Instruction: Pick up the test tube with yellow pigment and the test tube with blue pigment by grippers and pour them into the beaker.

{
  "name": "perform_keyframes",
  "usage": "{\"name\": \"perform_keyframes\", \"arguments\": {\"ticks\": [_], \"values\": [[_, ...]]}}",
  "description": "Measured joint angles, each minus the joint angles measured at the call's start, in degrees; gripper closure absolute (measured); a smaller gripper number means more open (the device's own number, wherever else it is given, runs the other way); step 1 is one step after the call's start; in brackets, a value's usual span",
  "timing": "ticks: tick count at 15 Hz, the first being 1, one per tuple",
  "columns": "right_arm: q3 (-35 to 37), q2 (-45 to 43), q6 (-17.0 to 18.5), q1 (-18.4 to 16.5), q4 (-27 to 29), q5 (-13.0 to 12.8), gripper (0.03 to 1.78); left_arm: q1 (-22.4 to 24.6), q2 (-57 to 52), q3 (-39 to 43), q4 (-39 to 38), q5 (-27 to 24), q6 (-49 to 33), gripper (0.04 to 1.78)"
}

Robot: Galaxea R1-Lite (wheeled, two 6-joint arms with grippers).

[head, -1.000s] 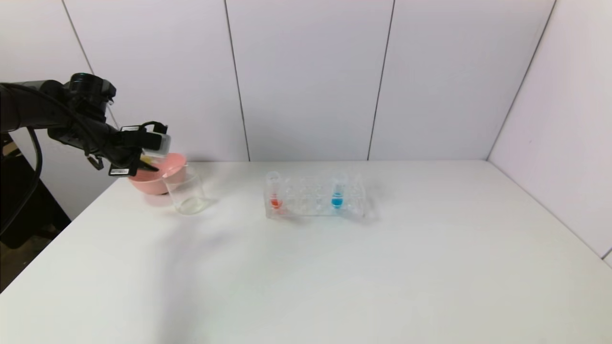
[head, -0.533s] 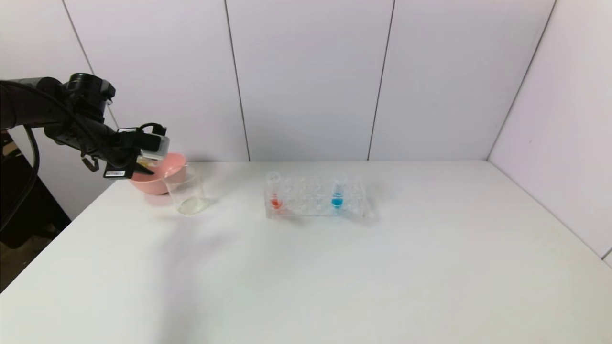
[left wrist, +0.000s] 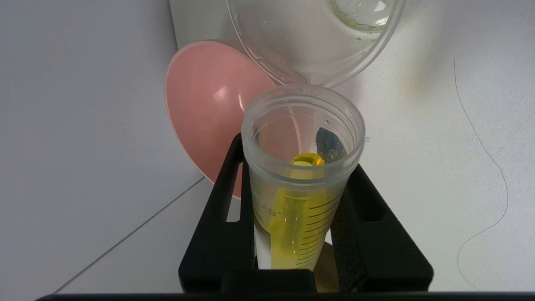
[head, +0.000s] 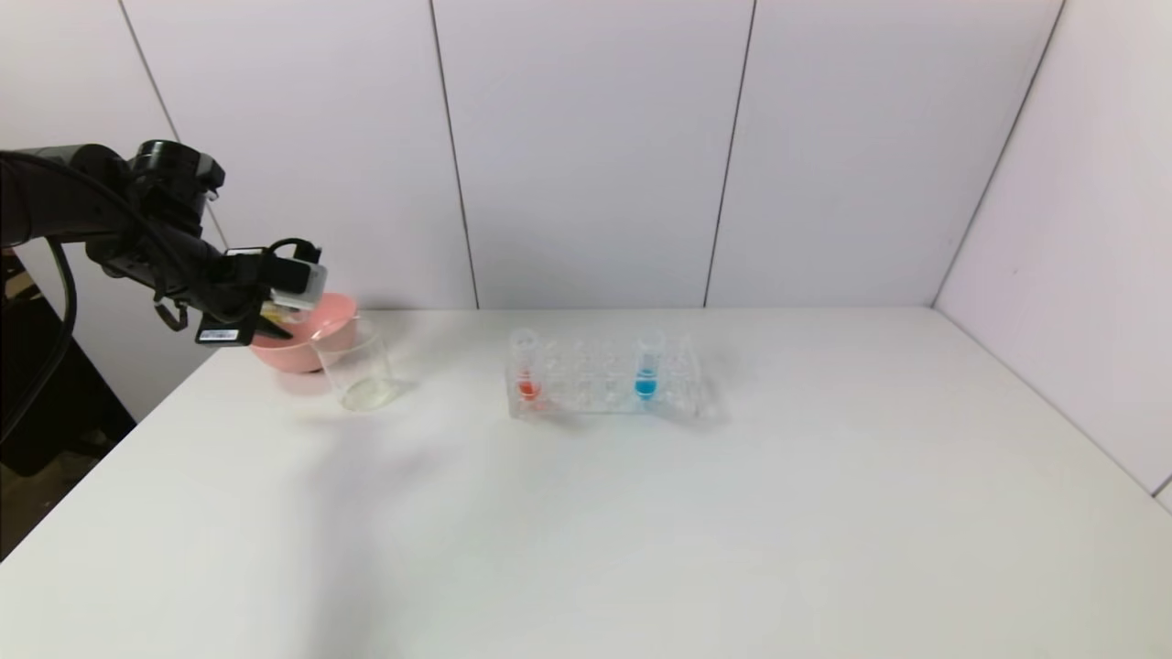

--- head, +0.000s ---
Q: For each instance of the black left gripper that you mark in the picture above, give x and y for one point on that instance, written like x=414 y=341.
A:
x=231 y=309

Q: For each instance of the orange and black left arm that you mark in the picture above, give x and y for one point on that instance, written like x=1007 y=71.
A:
x=101 y=220

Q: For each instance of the clear glass beaker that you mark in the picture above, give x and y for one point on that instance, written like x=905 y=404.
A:
x=362 y=375

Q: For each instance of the test tube with red pigment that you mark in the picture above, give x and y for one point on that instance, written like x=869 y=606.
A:
x=527 y=386

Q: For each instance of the clear acrylic test tube rack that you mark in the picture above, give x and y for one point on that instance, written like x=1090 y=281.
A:
x=595 y=384

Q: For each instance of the test tube with blue pigment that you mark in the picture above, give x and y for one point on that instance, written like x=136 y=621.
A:
x=646 y=386

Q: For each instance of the pink plastic bowl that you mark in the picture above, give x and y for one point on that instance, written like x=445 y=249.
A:
x=302 y=352

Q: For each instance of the dark cabinet beside table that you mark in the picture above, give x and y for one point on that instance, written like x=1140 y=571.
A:
x=46 y=394

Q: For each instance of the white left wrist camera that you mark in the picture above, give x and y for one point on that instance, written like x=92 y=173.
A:
x=300 y=286

